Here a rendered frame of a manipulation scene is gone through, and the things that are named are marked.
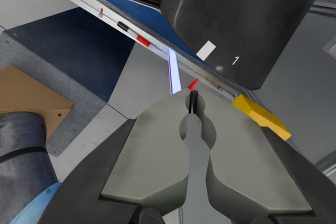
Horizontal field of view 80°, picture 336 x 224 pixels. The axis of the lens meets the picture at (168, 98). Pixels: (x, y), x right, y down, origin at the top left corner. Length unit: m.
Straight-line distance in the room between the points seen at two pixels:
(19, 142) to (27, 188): 0.10
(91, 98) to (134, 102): 1.18
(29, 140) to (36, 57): 0.21
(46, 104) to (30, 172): 0.17
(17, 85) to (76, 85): 0.13
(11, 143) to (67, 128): 0.21
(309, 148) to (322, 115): 0.15
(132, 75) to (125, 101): 0.26
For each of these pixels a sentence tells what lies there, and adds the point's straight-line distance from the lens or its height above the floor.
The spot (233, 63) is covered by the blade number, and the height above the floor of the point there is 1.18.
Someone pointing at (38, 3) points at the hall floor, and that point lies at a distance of 1.72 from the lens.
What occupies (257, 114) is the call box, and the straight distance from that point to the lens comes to 0.58.
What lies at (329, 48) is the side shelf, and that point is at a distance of 0.87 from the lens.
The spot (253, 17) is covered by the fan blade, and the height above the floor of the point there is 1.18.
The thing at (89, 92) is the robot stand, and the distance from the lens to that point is 0.61.
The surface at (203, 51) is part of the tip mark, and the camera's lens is 0.36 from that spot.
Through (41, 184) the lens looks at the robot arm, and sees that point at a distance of 0.51.
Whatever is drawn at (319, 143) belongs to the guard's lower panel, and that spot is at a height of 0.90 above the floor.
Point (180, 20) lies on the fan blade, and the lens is 0.36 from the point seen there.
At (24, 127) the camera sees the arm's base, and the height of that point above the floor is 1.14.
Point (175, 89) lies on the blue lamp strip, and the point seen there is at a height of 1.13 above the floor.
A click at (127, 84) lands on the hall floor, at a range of 1.70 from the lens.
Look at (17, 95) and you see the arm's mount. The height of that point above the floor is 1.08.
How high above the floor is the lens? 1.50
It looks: 60 degrees down
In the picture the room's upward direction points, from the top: 178 degrees clockwise
